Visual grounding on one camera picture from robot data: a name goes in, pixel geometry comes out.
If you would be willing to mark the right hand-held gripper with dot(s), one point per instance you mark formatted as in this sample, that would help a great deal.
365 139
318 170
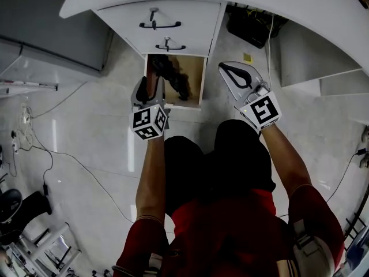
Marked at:
263 111

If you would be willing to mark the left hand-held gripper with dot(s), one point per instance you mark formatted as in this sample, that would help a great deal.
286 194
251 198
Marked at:
148 121

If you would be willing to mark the wooden drawer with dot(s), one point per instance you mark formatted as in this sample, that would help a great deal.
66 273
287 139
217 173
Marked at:
196 76

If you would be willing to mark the person's left forearm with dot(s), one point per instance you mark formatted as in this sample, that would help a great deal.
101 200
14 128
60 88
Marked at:
151 177

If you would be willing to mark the person's right forearm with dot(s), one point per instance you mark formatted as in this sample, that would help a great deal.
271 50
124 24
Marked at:
285 160

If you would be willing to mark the black box under desk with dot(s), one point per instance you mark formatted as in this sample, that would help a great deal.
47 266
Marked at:
250 27

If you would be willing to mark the yellow floor sticker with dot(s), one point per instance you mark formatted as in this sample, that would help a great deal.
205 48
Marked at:
248 57

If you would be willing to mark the person's black shorts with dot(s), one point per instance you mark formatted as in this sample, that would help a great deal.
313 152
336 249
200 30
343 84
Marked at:
219 160

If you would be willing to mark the grey metal cabinet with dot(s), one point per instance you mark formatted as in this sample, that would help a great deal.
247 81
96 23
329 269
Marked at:
43 24

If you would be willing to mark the person's red shirt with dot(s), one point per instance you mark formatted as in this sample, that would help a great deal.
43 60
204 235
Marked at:
230 241

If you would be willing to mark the white metal stool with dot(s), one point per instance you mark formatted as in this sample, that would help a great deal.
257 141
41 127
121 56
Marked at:
43 250

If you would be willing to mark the white wall shelf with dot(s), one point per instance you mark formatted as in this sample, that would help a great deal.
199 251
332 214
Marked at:
26 86

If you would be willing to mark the black metal chair frame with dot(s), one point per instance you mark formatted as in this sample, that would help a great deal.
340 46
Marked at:
357 215

